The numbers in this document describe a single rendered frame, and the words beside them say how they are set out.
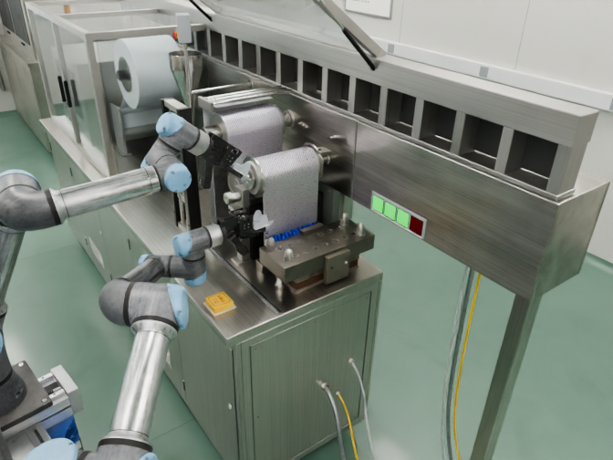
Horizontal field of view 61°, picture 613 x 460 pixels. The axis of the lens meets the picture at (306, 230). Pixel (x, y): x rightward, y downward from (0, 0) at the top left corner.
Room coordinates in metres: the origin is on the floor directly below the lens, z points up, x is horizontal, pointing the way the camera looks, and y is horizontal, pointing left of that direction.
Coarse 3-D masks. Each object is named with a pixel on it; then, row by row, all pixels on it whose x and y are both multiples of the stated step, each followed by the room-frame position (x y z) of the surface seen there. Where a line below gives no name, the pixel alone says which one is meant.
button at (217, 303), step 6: (216, 294) 1.42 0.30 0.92; (222, 294) 1.42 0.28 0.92; (210, 300) 1.38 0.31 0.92; (216, 300) 1.38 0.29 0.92; (222, 300) 1.38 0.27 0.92; (228, 300) 1.38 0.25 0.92; (210, 306) 1.37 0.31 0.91; (216, 306) 1.35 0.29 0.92; (222, 306) 1.36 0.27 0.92; (228, 306) 1.37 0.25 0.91; (216, 312) 1.34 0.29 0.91
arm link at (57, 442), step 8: (48, 440) 0.74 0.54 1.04; (56, 440) 0.73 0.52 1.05; (64, 440) 0.73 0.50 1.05; (40, 448) 0.71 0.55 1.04; (48, 448) 0.71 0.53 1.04; (56, 448) 0.71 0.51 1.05; (64, 448) 0.71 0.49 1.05; (72, 448) 0.71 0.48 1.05; (32, 456) 0.70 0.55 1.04; (40, 456) 0.69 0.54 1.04; (48, 456) 0.69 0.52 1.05; (56, 456) 0.69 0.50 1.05; (64, 456) 0.69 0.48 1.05; (72, 456) 0.69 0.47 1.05; (80, 456) 0.70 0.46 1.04
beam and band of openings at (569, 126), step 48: (144, 0) 3.25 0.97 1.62; (240, 48) 2.37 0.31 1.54; (288, 48) 2.07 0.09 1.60; (336, 48) 1.84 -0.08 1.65; (336, 96) 1.90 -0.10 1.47; (384, 96) 1.64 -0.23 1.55; (432, 96) 1.48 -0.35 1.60; (480, 96) 1.36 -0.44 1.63; (528, 96) 1.29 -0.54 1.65; (432, 144) 1.47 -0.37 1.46; (480, 144) 1.42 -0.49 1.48; (528, 144) 1.30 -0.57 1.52; (576, 144) 1.15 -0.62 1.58
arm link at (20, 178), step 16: (0, 176) 1.26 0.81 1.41; (16, 176) 1.25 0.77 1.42; (32, 176) 1.29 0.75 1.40; (0, 192) 1.18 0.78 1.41; (0, 224) 1.19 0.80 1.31; (0, 240) 1.19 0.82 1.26; (16, 240) 1.21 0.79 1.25; (0, 256) 1.18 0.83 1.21; (16, 256) 1.22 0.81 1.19; (0, 272) 1.17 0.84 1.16; (0, 288) 1.17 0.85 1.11; (0, 304) 1.17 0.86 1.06; (0, 320) 1.16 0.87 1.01
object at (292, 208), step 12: (288, 192) 1.67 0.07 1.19; (300, 192) 1.70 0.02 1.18; (312, 192) 1.73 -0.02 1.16; (264, 204) 1.61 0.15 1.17; (276, 204) 1.64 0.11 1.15; (288, 204) 1.67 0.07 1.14; (300, 204) 1.70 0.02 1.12; (312, 204) 1.74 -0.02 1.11; (276, 216) 1.64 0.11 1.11; (288, 216) 1.67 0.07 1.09; (300, 216) 1.70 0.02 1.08; (312, 216) 1.74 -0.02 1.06; (276, 228) 1.64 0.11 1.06; (288, 228) 1.67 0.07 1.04; (264, 240) 1.61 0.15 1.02
